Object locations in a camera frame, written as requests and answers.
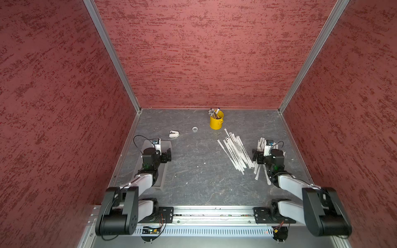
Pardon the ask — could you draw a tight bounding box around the translucent plastic storage box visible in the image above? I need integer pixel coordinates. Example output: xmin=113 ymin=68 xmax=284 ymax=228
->
xmin=132 ymin=140 xmax=172 ymax=190

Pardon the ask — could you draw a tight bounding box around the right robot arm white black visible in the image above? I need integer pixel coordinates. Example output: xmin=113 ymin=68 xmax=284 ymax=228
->
xmin=252 ymin=148 xmax=353 ymax=237

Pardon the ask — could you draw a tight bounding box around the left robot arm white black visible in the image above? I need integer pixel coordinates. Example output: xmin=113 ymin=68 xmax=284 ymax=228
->
xmin=95 ymin=147 xmax=172 ymax=237

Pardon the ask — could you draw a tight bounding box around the white plastic clip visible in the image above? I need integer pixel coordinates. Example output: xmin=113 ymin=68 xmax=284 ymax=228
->
xmin=169 ymin=130 xmax=179 ymax=138

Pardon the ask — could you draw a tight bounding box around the wrapped straw on table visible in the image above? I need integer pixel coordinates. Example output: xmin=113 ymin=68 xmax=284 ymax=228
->
xmin=217 ymin=139 xmax=245 ymax=175

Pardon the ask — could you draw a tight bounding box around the yellow metal cup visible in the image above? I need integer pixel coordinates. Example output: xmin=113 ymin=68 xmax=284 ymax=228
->
xmin=209 ymin=111 xmax=224 ymax=130

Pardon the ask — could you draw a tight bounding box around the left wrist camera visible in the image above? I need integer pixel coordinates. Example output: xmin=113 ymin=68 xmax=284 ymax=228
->
xmin=152 ymin=138 xmax=162 ymax=154

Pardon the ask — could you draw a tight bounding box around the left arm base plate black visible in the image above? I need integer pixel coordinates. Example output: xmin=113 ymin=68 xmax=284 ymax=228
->
xmin=140 ymin=207 xmax=174 ymax=224

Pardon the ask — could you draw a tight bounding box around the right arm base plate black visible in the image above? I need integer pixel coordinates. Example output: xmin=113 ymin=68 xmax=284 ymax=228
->
xmin=253 ymin=207 xmax=296 ymax=225

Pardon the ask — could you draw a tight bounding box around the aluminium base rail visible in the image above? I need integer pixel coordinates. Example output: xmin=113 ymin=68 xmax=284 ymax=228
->
xmin=86 ymin=204 xmax=340 ymax=226

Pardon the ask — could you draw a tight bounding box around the perforated cable duct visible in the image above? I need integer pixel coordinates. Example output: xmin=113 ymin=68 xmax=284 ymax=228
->
xmin=161 ymin=226 xmax=274 ymax=238

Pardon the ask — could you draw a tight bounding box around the left aluminium corner post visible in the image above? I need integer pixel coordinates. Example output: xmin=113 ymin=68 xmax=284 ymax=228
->
xmin=83 ymin=0 xmax=141 ymax=115

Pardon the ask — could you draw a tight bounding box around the aluminium corner post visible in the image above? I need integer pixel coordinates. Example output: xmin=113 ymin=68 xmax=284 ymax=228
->
xmin=83 ymin=0 xmax=141 ymax=115
xmin=278 ymin=0 xmax=349 ymax=115

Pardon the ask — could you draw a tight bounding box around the right aluminium corner post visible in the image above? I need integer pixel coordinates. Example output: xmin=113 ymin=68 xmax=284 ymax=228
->
xmin=278 ymin=0 xmax=349 ymax=115

